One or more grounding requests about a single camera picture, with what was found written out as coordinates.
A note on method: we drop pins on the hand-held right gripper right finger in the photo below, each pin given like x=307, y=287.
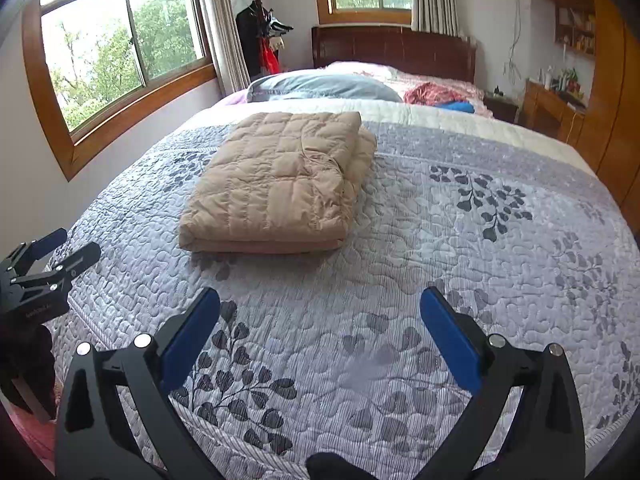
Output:
x=450, y=340

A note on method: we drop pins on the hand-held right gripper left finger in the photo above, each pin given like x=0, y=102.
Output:
x=192, y=340

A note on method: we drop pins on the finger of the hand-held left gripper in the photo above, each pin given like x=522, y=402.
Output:
x=80, y=259
x=52, y=241

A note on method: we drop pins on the beige quilted down jacket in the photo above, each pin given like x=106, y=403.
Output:
x=280, y=180

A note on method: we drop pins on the grey leaf-print quilted bedspread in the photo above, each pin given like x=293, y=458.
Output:
x=400, y=240

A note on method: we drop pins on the pink cloth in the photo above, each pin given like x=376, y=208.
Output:
x=32, y=440

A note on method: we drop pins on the large wooden-framed window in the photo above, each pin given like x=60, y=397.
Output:
x=100, y=45

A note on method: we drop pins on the blue cloth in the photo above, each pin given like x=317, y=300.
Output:
x=457, y=106

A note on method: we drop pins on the dark wooden nightstand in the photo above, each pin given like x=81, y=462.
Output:
x=500, y=107

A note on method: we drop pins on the red patterned cloth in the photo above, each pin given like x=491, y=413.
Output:
x=430, y=94

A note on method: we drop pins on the light wooden desk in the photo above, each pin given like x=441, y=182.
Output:
x=545, y=107

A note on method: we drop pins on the plain beige curtain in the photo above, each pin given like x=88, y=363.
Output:
x=225, y=35

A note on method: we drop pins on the red hanging garment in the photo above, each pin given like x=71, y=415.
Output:
x=270, y=57

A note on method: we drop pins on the cluster of small bottles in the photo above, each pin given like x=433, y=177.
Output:
x=565, y=82

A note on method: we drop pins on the grey pillow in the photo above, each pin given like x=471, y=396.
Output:
x=320, y=87

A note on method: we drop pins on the dark wooden headboard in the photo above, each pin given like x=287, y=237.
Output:
x=390, y=45

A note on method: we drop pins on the black and white hanging bag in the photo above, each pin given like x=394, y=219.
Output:
x=276, y=27

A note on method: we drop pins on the light wooden wardrobe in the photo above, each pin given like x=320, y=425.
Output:
x=615, y=85

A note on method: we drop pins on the wooden wall shelf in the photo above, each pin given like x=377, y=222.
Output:
x=575, y=25

